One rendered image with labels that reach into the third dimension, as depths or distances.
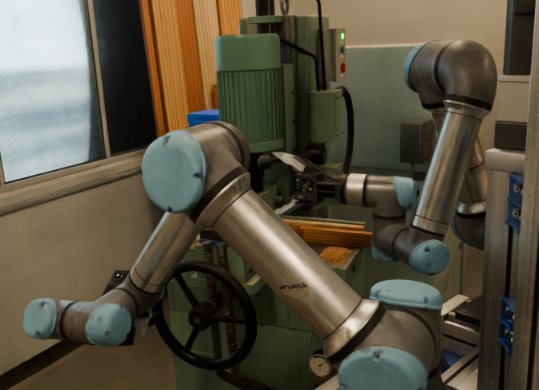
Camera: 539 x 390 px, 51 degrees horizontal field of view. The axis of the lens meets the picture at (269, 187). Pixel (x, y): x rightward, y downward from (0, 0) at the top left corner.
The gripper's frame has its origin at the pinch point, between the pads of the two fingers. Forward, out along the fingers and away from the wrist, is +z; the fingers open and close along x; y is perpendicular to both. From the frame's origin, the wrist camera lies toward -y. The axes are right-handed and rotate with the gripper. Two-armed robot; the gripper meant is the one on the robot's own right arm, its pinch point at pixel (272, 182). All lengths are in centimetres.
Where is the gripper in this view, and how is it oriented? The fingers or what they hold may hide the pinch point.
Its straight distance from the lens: 142.8
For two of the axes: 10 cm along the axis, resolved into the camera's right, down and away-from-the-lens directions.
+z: -9.2, -0.7, 3.8
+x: -0.1, 9.9, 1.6
